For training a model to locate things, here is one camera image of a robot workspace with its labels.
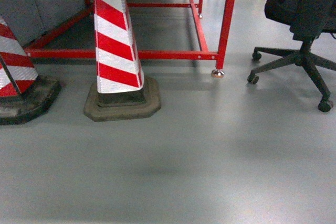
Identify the black office chair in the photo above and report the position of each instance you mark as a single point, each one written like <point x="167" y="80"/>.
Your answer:
<point x="307" y="19"/>

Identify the red white traffic cone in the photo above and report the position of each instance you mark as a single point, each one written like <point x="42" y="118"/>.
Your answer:
<point x="122" y="91"/>

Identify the red metal table frame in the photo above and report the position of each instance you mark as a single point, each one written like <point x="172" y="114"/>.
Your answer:
<point x="37" y="50"/>

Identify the red white cone left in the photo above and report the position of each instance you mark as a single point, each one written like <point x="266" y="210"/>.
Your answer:
<point x="25" y="94"/>

